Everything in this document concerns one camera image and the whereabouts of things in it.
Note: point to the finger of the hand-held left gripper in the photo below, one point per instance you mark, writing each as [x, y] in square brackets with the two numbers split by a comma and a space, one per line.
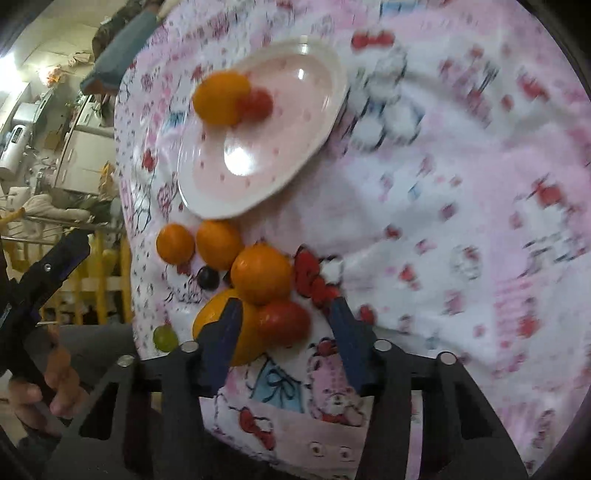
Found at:
[57, 263]

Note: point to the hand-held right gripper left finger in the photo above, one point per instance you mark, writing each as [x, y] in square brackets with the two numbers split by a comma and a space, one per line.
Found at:
[225, 344]

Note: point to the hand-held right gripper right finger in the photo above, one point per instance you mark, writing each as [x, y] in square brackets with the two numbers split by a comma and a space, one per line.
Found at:
[352, 346]

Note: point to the large orange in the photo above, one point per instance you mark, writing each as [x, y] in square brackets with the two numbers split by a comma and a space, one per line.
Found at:
[206, 316]

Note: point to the red tomato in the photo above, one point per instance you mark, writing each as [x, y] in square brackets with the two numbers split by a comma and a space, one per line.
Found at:
[284, 323]
[256, 105]

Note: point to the dark grape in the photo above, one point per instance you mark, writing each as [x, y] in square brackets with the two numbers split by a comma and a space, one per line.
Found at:
[207, 278]

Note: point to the pink plate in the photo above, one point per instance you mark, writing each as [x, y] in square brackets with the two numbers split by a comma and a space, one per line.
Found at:
[277, 152]

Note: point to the person's left hand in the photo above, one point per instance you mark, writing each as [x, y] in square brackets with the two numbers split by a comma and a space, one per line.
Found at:
[62, 383]

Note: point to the clothes drying rack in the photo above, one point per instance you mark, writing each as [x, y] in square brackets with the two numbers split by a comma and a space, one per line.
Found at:
[60, 220]

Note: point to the green grape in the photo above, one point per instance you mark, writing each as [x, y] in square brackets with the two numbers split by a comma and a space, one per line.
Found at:
[165, 338]

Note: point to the yellow rack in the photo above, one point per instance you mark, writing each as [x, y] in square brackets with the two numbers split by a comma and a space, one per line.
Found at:
[124, 277]

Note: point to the white cabinet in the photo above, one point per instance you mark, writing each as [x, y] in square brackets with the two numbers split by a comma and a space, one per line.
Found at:
[83, 157]

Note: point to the small orange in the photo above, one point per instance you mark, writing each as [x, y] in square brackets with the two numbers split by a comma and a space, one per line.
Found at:
[175, 243]

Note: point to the white water heater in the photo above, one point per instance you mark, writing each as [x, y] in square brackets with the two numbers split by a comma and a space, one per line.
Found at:
[14, 147]

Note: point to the pink printed blanket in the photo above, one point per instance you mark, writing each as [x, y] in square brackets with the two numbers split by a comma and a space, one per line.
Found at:
[415, 230]

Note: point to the dark clothes pile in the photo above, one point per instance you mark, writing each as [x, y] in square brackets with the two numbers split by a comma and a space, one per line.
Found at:
[111, 27]

